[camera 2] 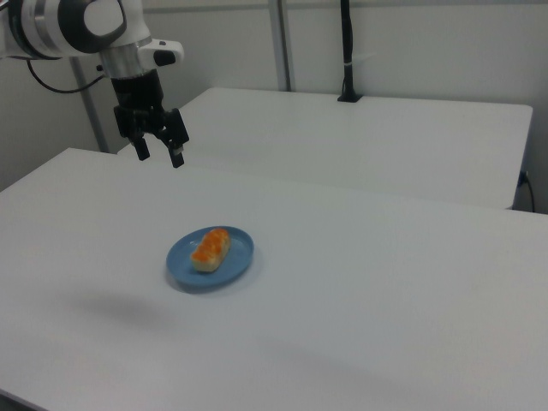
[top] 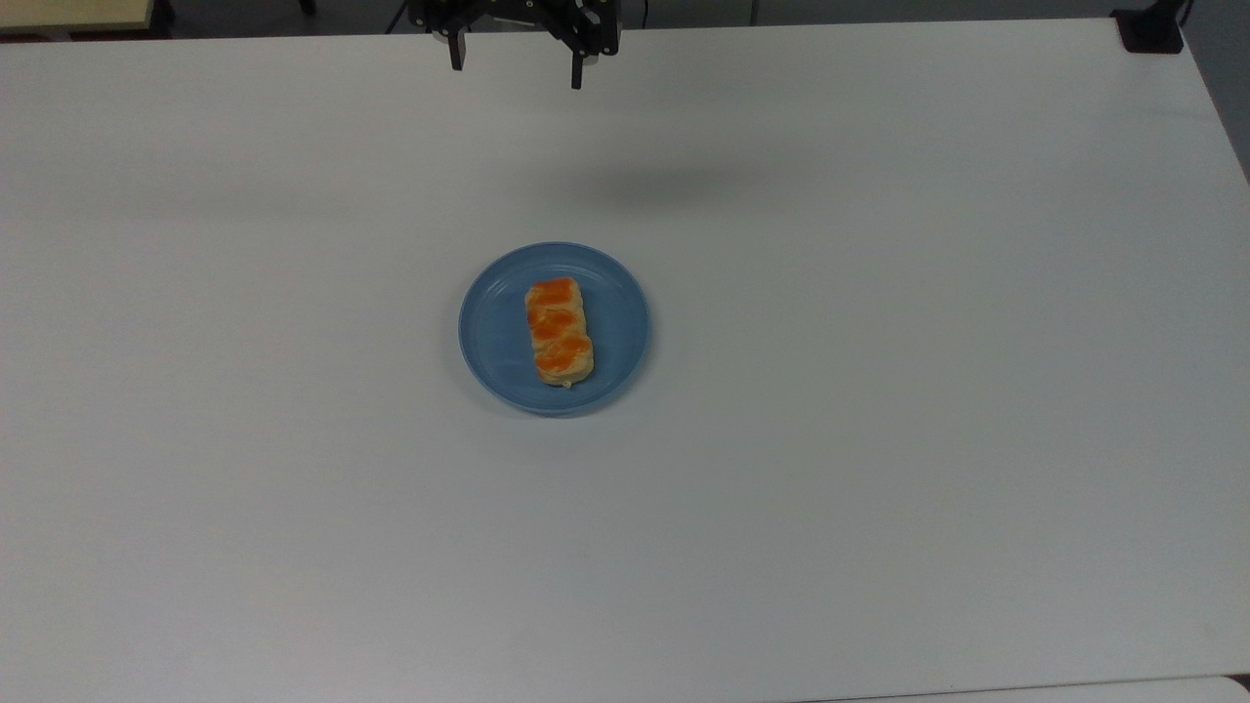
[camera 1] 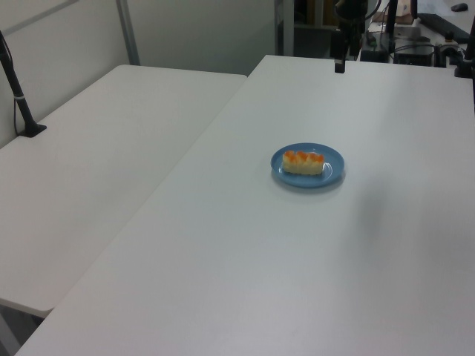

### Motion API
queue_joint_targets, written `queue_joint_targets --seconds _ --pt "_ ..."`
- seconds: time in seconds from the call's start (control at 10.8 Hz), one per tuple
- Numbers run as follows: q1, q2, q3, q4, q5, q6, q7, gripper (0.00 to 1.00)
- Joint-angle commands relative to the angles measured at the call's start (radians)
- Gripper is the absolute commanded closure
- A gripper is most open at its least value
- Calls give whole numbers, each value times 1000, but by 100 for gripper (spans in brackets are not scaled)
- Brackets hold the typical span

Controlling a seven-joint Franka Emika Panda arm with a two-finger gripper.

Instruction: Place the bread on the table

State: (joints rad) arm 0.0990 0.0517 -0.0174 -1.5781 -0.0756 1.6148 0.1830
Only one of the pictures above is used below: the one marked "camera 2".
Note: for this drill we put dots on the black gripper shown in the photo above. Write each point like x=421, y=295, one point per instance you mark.
x=137, y=92

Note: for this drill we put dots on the orange glazed bread loaf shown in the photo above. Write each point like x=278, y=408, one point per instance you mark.
x=210, y=250

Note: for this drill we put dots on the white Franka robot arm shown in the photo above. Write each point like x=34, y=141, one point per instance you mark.
x=64, y=25

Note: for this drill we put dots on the blue oval plate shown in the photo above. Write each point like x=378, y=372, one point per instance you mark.
x=184, y=261

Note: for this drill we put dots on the white side table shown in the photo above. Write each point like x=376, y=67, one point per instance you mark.
x=351, y=145

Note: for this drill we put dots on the black pole with base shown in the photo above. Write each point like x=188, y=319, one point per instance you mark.
x=347, y=47

